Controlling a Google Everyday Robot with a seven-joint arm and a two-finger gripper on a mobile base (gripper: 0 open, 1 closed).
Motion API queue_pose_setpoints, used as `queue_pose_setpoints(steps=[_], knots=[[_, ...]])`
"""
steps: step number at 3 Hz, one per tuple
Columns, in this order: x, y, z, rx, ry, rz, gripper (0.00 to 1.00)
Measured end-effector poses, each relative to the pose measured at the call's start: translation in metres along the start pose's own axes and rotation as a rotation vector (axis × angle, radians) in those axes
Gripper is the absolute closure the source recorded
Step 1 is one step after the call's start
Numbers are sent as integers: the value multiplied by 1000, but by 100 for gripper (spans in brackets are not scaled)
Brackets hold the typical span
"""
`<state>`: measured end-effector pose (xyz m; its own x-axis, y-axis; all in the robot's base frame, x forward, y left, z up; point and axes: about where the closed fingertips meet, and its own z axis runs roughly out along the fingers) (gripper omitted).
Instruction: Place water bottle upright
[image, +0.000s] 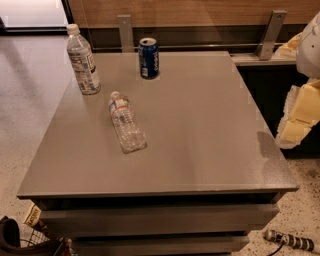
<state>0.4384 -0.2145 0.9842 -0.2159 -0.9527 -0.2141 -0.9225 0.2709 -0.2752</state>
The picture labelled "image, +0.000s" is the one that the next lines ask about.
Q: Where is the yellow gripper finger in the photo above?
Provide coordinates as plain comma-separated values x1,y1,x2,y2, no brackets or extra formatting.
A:
276,79,320,149

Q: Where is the clear crinkled water bottle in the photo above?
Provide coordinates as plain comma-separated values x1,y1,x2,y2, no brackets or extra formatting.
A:
108,91,147,154

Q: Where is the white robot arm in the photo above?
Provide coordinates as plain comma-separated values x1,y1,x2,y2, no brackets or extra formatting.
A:
275,12,320,149

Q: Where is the labelled upright water bottle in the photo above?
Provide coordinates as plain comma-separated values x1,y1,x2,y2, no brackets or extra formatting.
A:
67,24,101,95

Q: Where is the grey drawer cabinet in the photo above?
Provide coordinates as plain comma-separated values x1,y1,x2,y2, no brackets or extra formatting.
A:
18,52,297,256

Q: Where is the blue soda can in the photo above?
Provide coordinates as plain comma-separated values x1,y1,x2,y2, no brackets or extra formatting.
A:
138,37,159,79

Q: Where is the tan paper packet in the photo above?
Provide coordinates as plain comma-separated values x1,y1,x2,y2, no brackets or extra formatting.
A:
23,204,41,227

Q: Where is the right metal wall bracket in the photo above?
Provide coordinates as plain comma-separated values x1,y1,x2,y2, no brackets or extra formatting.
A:
255,10,287,61

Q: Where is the metal wall bracket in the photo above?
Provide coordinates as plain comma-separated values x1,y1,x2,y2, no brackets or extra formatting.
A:
255,10,287,61
117,14,134,53

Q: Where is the black white striped handle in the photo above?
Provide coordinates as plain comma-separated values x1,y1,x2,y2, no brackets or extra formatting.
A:
264,230,320,253

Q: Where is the left metal wall bracket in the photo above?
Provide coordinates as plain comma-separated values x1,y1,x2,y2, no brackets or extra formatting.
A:
117,14,134,53

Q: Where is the black wire basket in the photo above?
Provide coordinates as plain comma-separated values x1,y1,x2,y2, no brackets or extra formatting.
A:
0,216,77,256

